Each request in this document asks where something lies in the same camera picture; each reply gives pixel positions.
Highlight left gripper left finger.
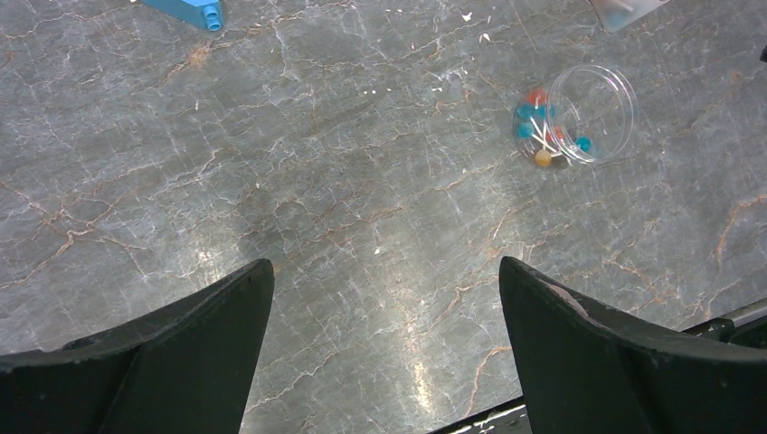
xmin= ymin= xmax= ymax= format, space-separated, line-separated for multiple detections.
xmin=1 ymin=259 xmax=275 ymax=433

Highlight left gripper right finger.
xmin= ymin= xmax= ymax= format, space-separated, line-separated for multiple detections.
xmin=498 ymin=256 xmax=767 ymax=434

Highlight clear round jar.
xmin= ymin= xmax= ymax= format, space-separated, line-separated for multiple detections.
xmin=512 ymin=64 xmax=638 ymax=170

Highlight lollipops in jar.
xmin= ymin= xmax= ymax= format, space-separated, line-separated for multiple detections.
xmin=514 ymin=87 xmax=595 ymax=168

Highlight blue white toy block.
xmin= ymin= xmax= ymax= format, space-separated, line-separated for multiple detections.
xmin=142 ymin=0 xmax=224 ymax=32

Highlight clear compartment candy tray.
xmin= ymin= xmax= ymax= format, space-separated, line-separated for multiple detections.
xmin=590 ymin=0 xmax=668 ymax=33

